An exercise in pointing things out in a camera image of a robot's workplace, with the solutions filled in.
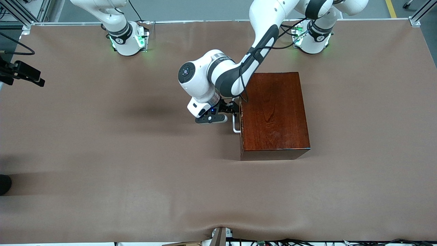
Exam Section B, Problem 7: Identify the large table cover sheet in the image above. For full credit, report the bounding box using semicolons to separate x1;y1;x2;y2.
0;19;437;245

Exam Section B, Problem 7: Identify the wooden drawer with white handle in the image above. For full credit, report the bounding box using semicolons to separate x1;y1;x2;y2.
232;102;243;160

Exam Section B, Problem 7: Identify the aluminium frame post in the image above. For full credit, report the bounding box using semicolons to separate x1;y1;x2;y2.
408;0;437;27
0;0;52;28

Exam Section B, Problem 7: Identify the black round object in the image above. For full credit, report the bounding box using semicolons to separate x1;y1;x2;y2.
0;174;12;196

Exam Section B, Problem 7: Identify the dark wooden drawer cabinet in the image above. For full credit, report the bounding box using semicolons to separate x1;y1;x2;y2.
239;72;311;161

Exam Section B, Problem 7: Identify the thin black base cable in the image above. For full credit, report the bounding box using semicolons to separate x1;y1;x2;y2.
128;0;151;24

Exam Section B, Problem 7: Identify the black base cable bundle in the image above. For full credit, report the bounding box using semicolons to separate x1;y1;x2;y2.
280;19;304;36

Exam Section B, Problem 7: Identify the grey metal bracket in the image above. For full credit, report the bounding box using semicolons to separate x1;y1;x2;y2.
210;227;233;246

